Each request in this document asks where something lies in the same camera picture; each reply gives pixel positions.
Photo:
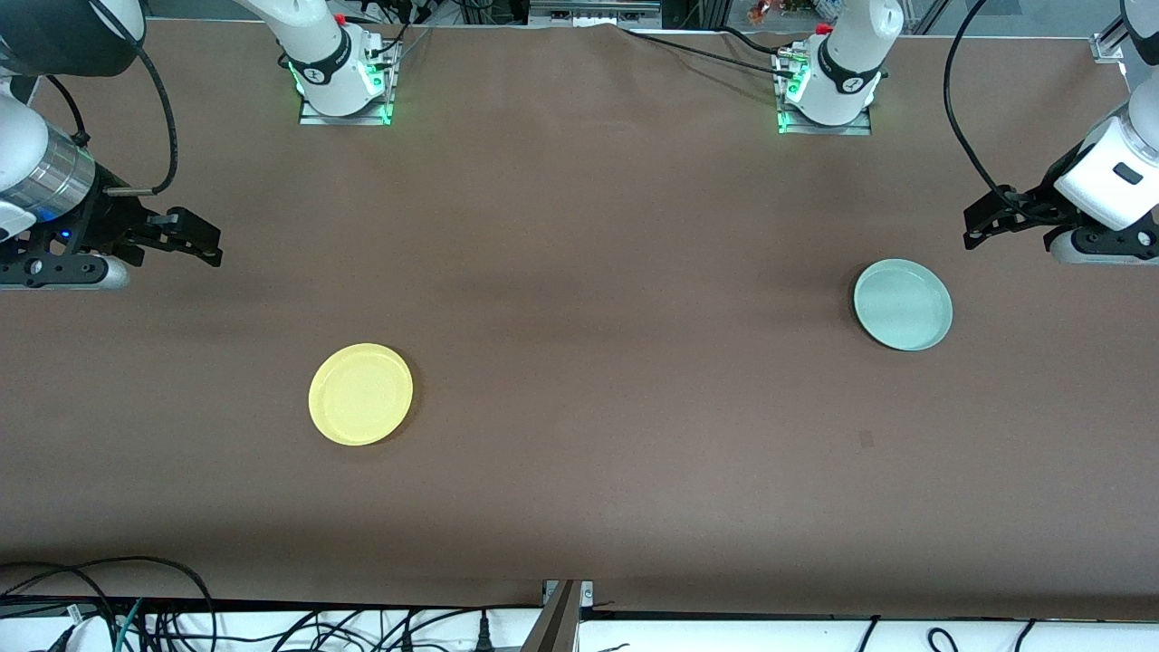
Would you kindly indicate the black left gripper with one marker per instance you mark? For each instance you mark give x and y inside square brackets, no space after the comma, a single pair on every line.
[1029,205]

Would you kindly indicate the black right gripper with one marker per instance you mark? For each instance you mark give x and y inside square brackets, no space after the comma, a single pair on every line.
[101,225]

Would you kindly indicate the pale green round plate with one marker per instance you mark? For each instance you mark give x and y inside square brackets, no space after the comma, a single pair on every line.
[903,304]

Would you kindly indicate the yellow round plate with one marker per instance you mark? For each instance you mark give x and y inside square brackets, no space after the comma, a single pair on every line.
[360,394]

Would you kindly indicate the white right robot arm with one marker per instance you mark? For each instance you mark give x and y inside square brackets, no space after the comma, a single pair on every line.
[326,63]

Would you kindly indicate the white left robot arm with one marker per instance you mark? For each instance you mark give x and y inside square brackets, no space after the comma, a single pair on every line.
[847,63]

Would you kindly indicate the aluminium corner profile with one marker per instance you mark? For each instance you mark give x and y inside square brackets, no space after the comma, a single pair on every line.
[1106,45]

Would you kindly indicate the brown table cover sheet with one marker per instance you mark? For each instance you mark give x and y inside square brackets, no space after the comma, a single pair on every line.
[579,226]

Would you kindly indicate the black power plug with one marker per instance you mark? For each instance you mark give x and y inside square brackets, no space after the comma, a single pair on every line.
[484,637]

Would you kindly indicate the aluminium extrusion beam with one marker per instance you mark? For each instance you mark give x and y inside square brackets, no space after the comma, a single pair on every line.
[554,625]

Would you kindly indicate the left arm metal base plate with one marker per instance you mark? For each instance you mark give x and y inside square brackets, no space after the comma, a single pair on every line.
[860,129]

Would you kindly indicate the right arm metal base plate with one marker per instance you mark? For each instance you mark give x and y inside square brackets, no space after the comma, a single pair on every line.
[380,113]

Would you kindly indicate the small metal corner bracket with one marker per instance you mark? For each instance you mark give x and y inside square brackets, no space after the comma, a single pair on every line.
[589,591]

